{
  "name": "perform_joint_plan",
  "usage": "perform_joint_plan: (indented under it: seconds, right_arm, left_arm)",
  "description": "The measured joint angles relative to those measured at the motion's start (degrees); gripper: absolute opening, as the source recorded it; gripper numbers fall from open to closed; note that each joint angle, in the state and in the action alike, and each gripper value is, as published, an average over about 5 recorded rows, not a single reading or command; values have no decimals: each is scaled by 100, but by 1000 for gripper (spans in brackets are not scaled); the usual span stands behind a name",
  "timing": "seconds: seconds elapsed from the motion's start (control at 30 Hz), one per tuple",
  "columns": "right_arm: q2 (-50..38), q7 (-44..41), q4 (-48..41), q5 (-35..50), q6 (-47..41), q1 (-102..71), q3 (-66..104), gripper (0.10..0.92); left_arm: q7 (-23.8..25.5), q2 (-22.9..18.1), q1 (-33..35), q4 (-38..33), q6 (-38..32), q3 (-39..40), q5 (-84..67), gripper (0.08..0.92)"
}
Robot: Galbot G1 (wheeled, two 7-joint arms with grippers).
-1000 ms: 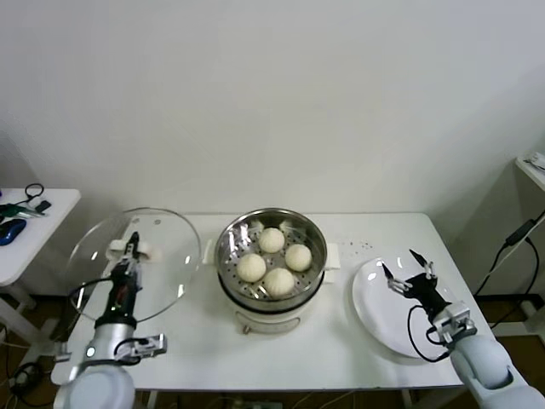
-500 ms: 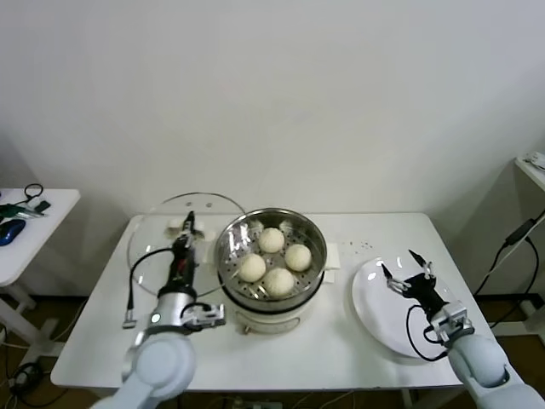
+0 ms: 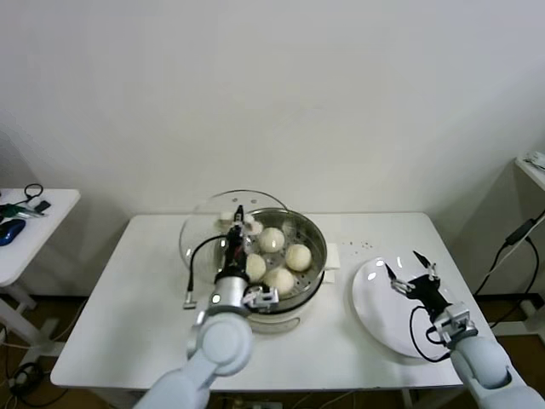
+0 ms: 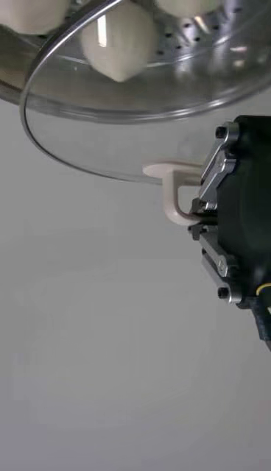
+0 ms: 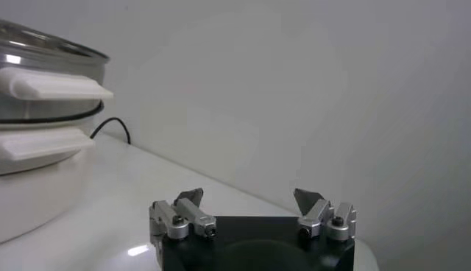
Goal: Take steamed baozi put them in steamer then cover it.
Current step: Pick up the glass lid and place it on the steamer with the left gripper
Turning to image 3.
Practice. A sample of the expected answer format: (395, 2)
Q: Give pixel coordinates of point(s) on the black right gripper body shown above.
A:
(428, 292)

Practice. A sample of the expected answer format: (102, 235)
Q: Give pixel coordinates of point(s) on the small black gadget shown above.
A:
(41, 206)

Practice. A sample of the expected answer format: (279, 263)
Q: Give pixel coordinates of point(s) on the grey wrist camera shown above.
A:
(264, 296)
(455, 319)

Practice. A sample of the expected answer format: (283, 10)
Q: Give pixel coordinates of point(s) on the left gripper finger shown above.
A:
(239, 212)
(237, 231)

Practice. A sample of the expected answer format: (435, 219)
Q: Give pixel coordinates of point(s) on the grey crumpled item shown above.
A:
(537, 158)

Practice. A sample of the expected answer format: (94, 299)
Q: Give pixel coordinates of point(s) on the brown crumbs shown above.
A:
(365, 244)

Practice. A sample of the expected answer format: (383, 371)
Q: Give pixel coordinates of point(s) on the blue computer mouse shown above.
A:
(9, 231)

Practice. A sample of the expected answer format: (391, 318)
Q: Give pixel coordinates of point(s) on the white round plate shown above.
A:
(374, 307)

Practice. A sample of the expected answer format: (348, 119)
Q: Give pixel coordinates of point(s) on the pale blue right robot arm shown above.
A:
(481, 362)

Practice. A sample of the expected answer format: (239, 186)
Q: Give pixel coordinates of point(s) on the white electric cooker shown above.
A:
(281, 321)

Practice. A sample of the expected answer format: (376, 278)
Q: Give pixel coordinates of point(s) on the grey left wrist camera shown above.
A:
(264, 296)

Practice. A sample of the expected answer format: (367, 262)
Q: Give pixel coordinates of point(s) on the white steamed baozi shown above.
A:
(298, 257)
(279, 280)
(271, 239)
(256, 266)

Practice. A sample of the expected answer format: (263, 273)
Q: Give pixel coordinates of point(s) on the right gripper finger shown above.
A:
(428, 264)
(394, 279)

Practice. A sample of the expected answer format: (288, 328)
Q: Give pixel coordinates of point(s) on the white power strip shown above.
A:
(255, 404)

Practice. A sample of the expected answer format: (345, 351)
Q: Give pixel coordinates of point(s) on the white side table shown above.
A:
(51, 221)
(532, 170)

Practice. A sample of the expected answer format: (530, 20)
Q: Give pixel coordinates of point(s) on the stainless steel steamer basket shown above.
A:
(317, 249)

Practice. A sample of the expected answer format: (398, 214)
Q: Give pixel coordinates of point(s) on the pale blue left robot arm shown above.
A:
(221, 345)

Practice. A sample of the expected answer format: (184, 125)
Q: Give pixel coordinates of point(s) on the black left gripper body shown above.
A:
(235, 255)

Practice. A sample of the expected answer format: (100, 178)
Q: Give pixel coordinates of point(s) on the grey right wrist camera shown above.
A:
(455, 319)

